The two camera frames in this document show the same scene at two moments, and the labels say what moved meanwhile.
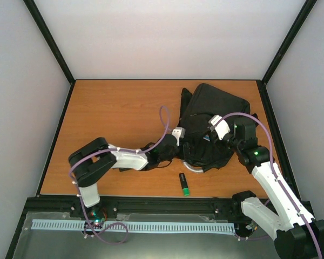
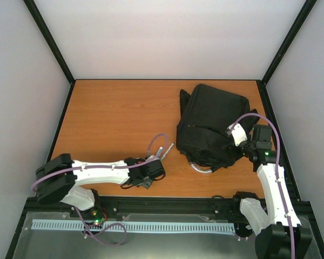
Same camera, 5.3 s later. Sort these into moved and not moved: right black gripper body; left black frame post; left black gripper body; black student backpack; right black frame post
Moved: left black gripper body; right black gripper body
Not moved: black student backpack; right black frame post; left black frame post
